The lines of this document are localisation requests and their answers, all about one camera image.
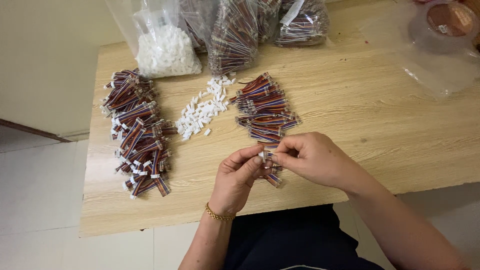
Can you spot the person's left hand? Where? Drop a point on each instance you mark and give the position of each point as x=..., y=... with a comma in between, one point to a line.
x=230, y=183

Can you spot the person's right hand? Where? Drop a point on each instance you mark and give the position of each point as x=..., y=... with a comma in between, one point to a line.
x=322, y=161

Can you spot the white plastic connector housing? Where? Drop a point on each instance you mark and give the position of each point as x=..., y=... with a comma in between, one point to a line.
x=261, y=156

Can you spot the pile of loose white connectors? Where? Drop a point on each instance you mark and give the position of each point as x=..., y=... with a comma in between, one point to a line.
x=204, y=110

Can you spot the person's dark blue clothing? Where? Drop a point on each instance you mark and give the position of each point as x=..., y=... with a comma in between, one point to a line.
x=292, y=240

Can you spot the empty clear plastic bag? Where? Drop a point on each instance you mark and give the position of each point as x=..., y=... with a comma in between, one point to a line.
x=431, y=63

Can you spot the clear bag of white connectors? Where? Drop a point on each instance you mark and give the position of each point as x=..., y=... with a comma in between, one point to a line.
x=165, y=48

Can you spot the brown packing tape roll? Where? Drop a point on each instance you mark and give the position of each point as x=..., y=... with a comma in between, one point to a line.
x=448, y=22

